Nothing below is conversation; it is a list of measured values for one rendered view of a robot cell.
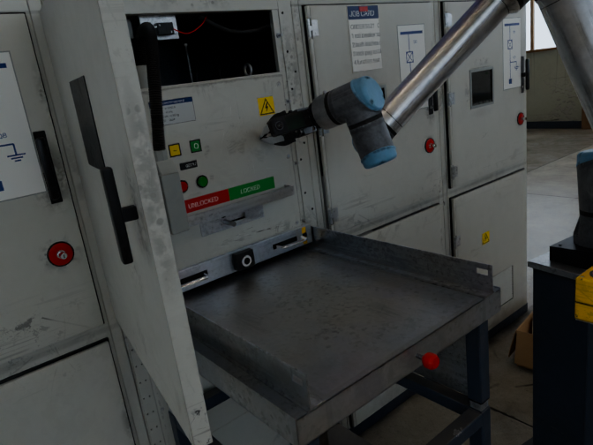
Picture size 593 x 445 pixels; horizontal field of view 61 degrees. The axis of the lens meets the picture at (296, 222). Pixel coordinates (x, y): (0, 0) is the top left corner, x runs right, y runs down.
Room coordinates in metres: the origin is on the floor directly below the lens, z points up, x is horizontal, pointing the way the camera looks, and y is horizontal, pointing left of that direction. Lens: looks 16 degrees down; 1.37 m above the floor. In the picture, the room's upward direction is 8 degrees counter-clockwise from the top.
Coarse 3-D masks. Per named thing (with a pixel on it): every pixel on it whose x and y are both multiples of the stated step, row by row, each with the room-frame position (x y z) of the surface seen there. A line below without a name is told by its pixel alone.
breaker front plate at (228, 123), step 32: (192, 96) 1.35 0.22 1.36; (224, 96) 1.41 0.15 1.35; (256, 96) 1.47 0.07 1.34; (192, 128) 1.34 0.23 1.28; (224, 128) 1.40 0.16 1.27; (256, 128) 1.46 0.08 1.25; (192, 160) 1.33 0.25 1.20; (224, 160) 1.39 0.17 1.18; (256, 160) 1.46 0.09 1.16; (288, 160) 1.52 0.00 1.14; (192, 192) 1.32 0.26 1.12; (256, 224) 1.43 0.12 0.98; (288, 224) 1.50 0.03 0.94; (192, 256) 1.30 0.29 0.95
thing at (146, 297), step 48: (48, 0) 1.05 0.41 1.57; (96, 0) 0.67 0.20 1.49; (96, 48) 0.73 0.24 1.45; (96, 96) 0.80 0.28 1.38; (96, 144) 0.88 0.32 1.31; (144, 144) 0.68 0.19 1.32; (96, 192) 1.02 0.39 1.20; (144, 192) 0.67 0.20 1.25; (96, 240) 1.20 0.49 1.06; (144, 240) 0.70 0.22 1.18; (144, 288) 0.77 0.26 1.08; (144, 336) 0.87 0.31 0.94; (192, 384) 0.68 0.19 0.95; (192, 432) 0.67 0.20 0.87
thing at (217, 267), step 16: (304, 224) 1.54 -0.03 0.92; (272, 240) 1.45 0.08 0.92; (288, 240) 1.49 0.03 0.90; (224, 256) 1.35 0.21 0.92; (256, 256) 1.41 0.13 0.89; (272, 256) 1.44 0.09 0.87; (192, 272) 1.28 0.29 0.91; (208, 272) 1.31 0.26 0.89; (224, 272) 1.34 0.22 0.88; (192, 288) 1.28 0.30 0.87
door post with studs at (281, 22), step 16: (288, 0) 1.63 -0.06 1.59; (272, 16) 1.60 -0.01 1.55; (288, 16) 1.63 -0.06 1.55; (272, 32) 1.64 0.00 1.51; (288, 32) 1.63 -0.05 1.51; (288, 48) 1.62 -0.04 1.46; (288, 64) 1.62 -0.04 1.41; (288, 80) 1.61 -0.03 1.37; (288, 96) 1.61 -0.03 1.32; (288, 112) 1.61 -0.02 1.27; (304, 144) 1.63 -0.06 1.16; (304, 160) 1.63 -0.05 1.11; (304, 176) 1.62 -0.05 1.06; (304, 192) 1.62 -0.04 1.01; (304, 208) 1.61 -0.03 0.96
